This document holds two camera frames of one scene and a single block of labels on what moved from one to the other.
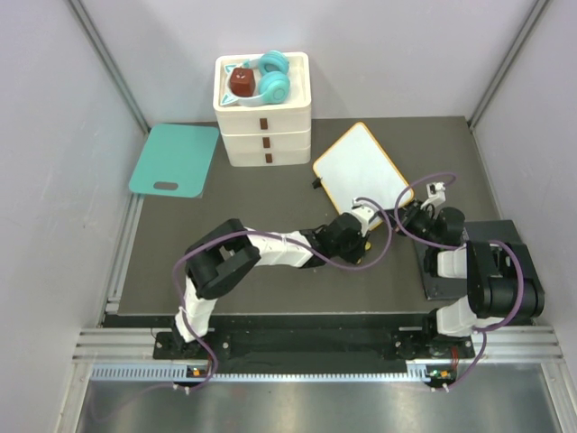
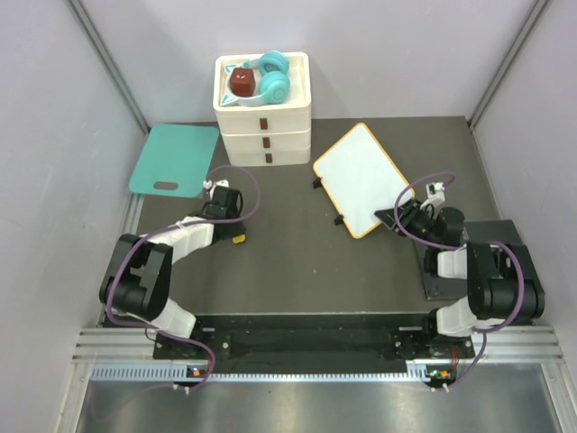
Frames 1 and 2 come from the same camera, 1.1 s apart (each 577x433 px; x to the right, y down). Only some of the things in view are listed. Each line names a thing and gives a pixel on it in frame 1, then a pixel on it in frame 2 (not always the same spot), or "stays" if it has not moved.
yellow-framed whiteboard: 355,167 stays
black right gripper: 406,215 stays
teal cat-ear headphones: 272,84 stays
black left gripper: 358,249 to 238,230
